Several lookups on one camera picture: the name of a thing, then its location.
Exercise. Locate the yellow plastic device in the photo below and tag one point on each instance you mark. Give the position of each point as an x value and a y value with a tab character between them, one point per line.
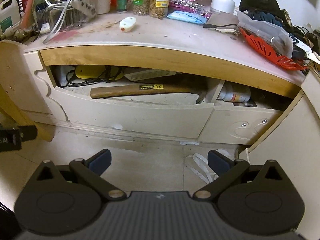
99	72

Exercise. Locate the red plastic slotted scoop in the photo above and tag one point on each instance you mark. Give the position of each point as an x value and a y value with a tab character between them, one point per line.
267	51

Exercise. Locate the white bottle in drawer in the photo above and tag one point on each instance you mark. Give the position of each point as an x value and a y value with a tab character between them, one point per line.
234	92

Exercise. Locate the beige wooden desk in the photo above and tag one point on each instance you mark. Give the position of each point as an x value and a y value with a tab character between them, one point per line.
280	121

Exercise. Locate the green white small bottle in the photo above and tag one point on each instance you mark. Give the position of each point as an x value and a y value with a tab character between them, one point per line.
121	6

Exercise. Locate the white drawer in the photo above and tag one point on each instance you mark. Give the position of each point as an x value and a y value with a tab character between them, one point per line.
169	120

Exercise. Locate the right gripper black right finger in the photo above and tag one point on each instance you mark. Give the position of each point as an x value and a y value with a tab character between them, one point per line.
228	171

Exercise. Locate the small white oval device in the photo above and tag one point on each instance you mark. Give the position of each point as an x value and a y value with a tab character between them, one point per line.
127	24

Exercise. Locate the beige flat box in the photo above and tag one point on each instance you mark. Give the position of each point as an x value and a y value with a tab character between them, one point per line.
137	74

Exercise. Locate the white plastic jug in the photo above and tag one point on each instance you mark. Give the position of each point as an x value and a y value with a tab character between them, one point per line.
9	14

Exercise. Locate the blue cloth pack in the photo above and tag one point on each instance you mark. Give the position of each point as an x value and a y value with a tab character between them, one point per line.
187	17

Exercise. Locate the black fabric item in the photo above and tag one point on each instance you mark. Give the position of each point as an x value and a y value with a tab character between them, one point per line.
266	10

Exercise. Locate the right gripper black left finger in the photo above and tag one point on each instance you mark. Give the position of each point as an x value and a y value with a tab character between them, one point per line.
89	172

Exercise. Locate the white power strip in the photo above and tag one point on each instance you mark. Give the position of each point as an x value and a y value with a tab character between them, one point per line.
84	7

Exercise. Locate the clear plastic bag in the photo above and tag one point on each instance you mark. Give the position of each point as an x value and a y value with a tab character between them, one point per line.
273	34

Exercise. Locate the white round jar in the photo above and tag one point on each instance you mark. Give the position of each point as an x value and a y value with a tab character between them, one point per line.
226	6

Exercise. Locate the clear plastic organizer box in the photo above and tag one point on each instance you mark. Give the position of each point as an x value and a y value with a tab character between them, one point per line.
47	18

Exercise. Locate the pink packaged item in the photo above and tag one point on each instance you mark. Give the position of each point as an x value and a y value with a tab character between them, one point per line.
200	7

